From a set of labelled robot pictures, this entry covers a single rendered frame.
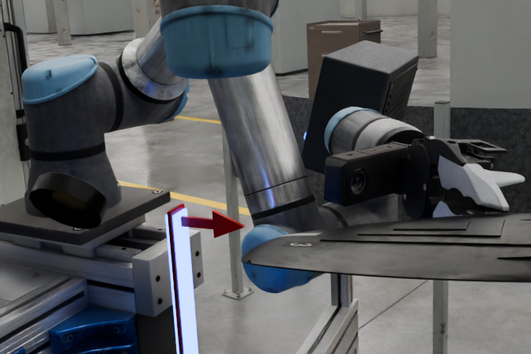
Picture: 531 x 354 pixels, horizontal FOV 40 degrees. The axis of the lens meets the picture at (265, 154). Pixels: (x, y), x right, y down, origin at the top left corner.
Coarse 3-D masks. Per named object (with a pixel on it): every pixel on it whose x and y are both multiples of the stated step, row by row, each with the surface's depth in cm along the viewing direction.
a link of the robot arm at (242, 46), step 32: (160, 0) 49; (192, 0) 46; (224, 0) 46; (256, 0) 47; (160, 32) 50; (192, 32) 47; (224, 32) 47; (256, 32) 48; (192, 64) 48; (224, 64) 47; (256, 64) 48
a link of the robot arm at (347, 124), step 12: (348, 108) 90; (360, 108) 89; (336, 120) 88; (348, 120) 85; (360, 120) 83; (372, 120) 82; (336, 132) 87; (348, 132) 83; (360, 132) 81; (336, 144) 86; (348, 144) 83
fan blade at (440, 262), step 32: (384, 224) 59; (416, 224) 56; (448, 224) 55; (480, 224) 54; (512, 224) 53; (256, 256) 50; (288, 256) 50; (320, 256) 50; (352, 256) 50; (384, 256) 50; (416, 256) 50; (448, 256) 49; (480, 256) 49; (512, 256) 48
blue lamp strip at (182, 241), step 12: (180, 216) 61; (180, 228) 61; (180, 240) 61; (180, 252) 61; (180, 264) 61; (180, 276) 61; (180, 288) 62; (192, 288) 63; (180, 300) 62; (192, 300) 64; (192, 312) 64; (192, 324) 64; (192, 336) 64; (192, 348) 64
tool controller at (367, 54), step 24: (360, 48) 125; (384, 48) 130; (336, 72) 112; (360, 72) 111; (384, 72) 110; (408, 72) 123; (336, 96) 113; (360, 96) 112; (384, 96) 111; (408, 96) 132; (312, 120) 116; (312, 144) 117; (312, 168) 118
